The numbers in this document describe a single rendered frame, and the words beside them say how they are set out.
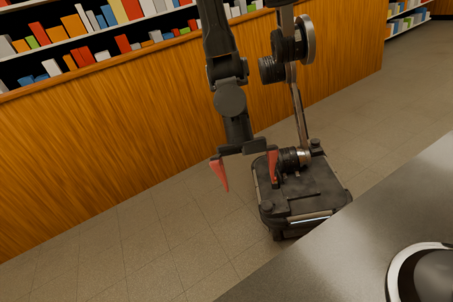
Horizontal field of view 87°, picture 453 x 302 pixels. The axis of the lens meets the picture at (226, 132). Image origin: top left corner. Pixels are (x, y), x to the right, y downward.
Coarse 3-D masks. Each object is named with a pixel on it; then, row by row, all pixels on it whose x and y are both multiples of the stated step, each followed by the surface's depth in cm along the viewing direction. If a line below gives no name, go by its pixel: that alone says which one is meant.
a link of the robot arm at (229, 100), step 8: (208, 72) 48; (248, 72) 48; (208, 80) 48; (216, 80) 41; (224, 80) 40; (232, 80) 40; (240, 80) 45; (216, 88) 48; (224, 88) 40; (232, 88) 40; (240, 88) 40; (216, 96) 40; (224, 96) 40; (232, 96) 40; (240, 96) 40; (216, 104) 40; (224, 104) 40; (232, 104) 40; (240, 104) 40; (224, 112) 40; (232, 112) 40; (240, 112) 40
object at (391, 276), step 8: (408, 248) 22; (416, 248) 22; (424, 248) 22; (432, 248) 22; (440, 248) 21; (448, 248) 21; (400, 256) 22; (408, 256) 22; (392, 264) 21; (400, 264) 21; (392, 272) 21; (392, 280) 20; (392, 288) 20; (392, 296) 19
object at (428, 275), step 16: (416, 256) 21; (432, 256) 20; (448, 256) 20; (400, 272) 20; (416, 272) 19; (432, 272) 19; (448, 272) 19; (400, 288) 19; (416, 288) 18; (432, 288) 18; (448, 288) 18
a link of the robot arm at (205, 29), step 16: (208, 0) 41; (208, 16) 42; (224, 16) 43; (208, 32) 44; (224, 32) 44; (208, 48) 45; (224, 48) 45; (208, 64) 46; (224, 64) 47; (240, 64) 46
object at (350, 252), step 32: (416, 160) 58; (448, 160) 56; (384, 192) 53; (416, 192) 51; (448, 192) 50; (320, 224) 50; (352, 224) 49; (384, 224) 47; (416, 224) 46; (448, 224) 44; (288, 256) 46; (320, 256) 45; (352, 256) 44; (384, 256) 42; (256, 288) 43; (288, 288) 42; (320, 288) 41; (352, 288) 40
